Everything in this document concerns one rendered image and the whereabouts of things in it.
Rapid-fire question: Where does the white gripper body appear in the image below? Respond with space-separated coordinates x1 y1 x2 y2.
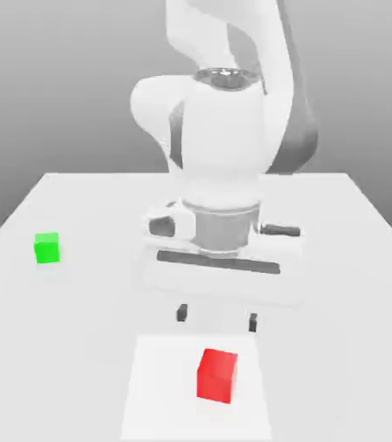
142 237 305 309

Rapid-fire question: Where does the small red cube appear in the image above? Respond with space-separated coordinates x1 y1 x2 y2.
195 347 239 406

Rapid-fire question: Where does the small green cube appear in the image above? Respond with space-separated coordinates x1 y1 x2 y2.
33 231 61 265

